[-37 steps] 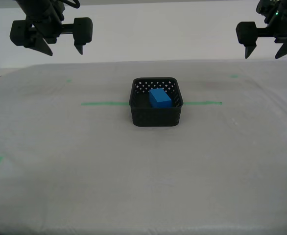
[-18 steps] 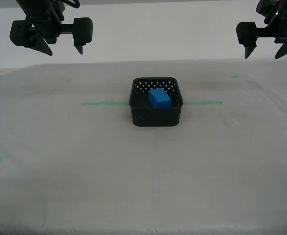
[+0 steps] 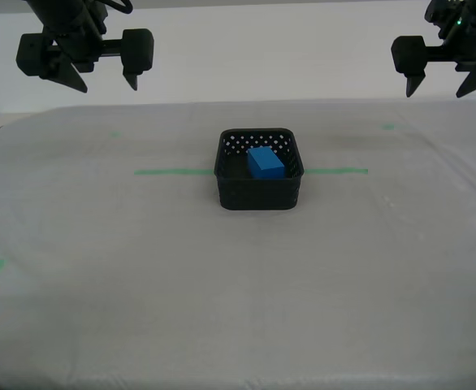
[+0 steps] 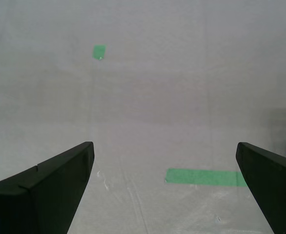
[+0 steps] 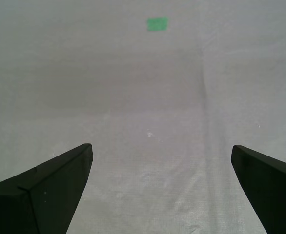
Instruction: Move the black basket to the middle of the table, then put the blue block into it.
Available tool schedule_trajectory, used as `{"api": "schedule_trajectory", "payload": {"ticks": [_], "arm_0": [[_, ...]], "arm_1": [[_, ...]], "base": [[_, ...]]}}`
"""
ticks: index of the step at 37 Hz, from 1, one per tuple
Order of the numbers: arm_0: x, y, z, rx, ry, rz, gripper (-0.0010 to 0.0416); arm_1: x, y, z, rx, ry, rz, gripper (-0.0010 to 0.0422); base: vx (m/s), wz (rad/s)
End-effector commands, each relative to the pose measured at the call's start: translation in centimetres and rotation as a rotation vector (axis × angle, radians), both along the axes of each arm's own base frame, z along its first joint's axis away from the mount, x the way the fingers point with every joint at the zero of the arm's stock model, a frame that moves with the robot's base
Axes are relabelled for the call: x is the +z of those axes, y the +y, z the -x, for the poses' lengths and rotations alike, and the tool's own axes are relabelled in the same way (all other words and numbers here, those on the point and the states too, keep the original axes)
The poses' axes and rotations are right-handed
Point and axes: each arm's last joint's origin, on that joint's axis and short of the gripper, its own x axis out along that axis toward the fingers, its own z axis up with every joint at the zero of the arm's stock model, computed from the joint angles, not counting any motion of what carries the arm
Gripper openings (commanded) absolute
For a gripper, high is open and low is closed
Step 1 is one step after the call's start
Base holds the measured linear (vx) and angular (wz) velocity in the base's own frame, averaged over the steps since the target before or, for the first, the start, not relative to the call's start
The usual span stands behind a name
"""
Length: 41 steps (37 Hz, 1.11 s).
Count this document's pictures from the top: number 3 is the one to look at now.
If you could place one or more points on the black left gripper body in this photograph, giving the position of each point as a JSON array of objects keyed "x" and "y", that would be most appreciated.
[{"x": 81, "y": 48}]

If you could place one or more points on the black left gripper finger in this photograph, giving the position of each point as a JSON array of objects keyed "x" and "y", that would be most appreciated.
[
  {"x": 137, "y": 50},
  {"x": 35, "y": 57}
]

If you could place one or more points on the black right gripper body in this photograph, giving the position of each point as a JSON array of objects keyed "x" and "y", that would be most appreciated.
[{"x": 463, "y": 46}]

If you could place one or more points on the blue rectangular block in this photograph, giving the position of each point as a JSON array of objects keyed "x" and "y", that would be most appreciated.
[{"x": 265, "y": 162}]

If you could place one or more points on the black perforated plastic basket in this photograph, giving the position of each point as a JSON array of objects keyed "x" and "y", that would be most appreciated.
[{"x": 258, "y": 195}]

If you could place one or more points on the long green tape strip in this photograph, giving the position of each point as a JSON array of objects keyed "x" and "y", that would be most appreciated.
[{"x": 173, "y": 172}]

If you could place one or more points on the white table cloth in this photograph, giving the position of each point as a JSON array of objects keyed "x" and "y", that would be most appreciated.
[{"x": 238, "y": 284}]

